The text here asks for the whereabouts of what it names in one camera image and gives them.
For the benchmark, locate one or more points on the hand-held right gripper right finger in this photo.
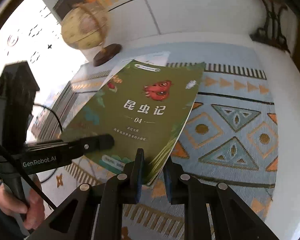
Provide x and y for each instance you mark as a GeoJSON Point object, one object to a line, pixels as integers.
{"type": "Point", "coordinates": [167, 180]}

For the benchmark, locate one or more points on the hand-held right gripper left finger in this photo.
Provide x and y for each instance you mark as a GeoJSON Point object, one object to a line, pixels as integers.
{"type": "Point", "coordinates": [139, 175]}

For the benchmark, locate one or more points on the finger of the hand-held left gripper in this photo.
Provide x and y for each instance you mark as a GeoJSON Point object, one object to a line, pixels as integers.
{"type": "Point", "coordinates": [95, 142]}

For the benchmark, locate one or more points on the olive book with red bug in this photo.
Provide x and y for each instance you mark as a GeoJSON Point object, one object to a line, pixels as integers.
{"type": "Point", "coordinates": [140, 97]}

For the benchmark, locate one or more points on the white book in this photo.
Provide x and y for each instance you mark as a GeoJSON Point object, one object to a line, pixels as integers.
{"type": "Point", "coordinates": [157, 56]}

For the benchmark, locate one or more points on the row of black books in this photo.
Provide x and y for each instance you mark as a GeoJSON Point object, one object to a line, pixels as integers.
{"type": "Point", "coordinates": [67, 2]}

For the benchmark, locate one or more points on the person's left hand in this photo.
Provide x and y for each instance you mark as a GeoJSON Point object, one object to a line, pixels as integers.
{"type": "Point", "coordinates": [35, 212]}

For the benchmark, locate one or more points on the patterned blue mat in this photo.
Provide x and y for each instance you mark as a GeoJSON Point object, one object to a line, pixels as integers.
{"type": "Point", "coordinates": [227, 130]}

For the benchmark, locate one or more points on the yellow globe on wooden base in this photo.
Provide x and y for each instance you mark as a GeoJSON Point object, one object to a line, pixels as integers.
{"type": "Point", "coordinates": [82, 30]}

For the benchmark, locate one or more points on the round fan ornament on stand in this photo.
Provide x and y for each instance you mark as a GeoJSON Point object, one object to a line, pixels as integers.
{"type": "Point", "coordinates": [265, 38]}

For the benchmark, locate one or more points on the white bookshelf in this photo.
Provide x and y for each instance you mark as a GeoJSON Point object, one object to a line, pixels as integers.
{"type": "Point", "coordinates": [202, 7]}

